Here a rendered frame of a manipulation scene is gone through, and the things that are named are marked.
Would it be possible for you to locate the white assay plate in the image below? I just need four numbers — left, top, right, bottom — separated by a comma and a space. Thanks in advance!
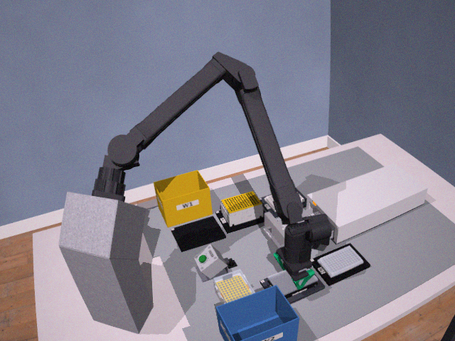
317, 246, 364, 278
264, 195, 305, 212

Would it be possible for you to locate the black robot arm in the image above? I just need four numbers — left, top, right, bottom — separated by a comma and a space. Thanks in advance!
92, 52, 332, 264

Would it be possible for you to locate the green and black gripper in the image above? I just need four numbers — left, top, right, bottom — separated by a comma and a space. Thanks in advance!
274, 244, 315, 290

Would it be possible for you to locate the yellow bin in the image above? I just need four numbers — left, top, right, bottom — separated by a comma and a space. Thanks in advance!
154, 170, 213, 227

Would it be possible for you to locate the blue bin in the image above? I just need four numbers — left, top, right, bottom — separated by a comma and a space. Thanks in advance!
216, 285, 299, 341

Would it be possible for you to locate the grey bench mat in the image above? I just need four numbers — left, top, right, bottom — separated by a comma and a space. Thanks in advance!
143, 146, 455, 341

